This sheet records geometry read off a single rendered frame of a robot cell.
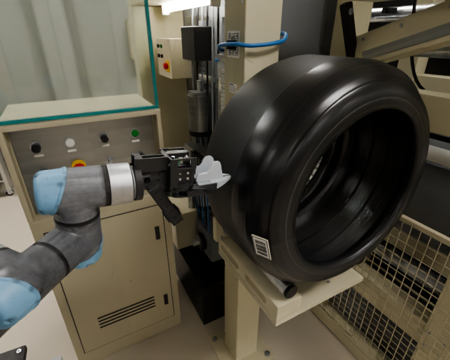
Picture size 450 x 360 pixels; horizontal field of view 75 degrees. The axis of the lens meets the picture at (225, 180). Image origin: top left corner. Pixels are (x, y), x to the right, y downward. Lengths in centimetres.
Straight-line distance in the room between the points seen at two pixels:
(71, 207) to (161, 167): 16
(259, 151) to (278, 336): 146
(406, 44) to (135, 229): 121
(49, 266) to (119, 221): 85
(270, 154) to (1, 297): 47
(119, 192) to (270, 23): 68
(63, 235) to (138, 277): 104
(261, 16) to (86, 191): 69
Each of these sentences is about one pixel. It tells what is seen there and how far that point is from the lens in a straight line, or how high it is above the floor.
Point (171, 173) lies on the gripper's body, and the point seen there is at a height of 131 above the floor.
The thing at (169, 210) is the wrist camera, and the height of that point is 122.
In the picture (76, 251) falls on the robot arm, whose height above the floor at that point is 121.
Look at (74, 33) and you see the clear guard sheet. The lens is 118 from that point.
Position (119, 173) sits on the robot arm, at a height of 132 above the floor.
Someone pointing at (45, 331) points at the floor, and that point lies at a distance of 217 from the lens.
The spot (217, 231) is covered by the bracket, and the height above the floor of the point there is 90.
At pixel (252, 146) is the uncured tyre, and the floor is 133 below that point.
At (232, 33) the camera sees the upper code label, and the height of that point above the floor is 154.
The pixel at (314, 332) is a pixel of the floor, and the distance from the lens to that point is 196.
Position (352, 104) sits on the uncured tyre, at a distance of 63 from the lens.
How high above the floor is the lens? 154
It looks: 27 degrees down
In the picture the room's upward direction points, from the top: straight up
